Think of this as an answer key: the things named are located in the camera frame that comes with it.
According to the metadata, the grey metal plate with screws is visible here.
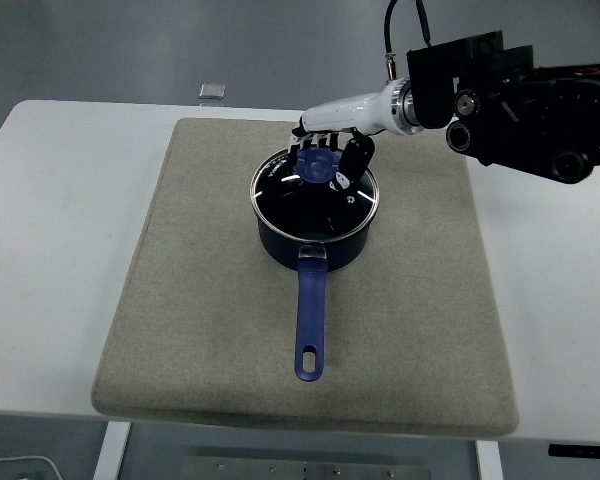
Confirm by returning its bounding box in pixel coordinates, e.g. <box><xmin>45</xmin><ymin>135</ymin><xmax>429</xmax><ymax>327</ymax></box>
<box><xmin>179</xmin><ymin>455</ymin><xmax>432</xmax><ymax>480</ymax></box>

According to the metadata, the black table control panel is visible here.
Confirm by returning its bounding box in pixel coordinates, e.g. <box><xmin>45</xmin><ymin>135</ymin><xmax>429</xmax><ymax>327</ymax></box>
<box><xmin>547</xmin><ymin>443</ymin><xmax>600</xmax><ymax>460</ymax></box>

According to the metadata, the glass lid with blue knob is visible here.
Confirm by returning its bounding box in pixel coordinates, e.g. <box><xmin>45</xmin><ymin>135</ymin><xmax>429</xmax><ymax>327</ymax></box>
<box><xmin>249</xmin><ymin>144</ymin><xmax>380</xmax><ymax>241</ymax></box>

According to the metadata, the white table leg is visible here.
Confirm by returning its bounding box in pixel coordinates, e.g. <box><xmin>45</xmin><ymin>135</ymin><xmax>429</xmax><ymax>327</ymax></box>
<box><xmin>92</xmin><ymin>422</ymin><xmax>132</xmax><ymax>480</ymax></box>
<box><xmin>474</xmin><ymin>440</ymin><xmax>504</xmax><ymax>480</ymax></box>

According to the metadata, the dark pot with blue handle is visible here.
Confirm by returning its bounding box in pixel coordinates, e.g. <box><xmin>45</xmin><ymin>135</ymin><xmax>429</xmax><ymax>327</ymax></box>
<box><xmin>251</xmin><ymin>146</ymin><xmax>380</xmax><ymax>383</ymax></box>

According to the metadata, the beige fabric mat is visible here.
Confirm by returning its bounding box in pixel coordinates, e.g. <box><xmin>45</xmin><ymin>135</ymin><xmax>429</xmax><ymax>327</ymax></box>
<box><xmin>90</xmin><ymin>117</ymin><xmax>520</xmax><ymax>441</ymax></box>

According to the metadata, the white and black hand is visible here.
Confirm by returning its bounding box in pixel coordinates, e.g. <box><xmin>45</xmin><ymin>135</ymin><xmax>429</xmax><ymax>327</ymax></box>
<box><xmin>286</xmin><ymin>77</ymin><xmax>411</xmax><ymax>192</ymax></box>

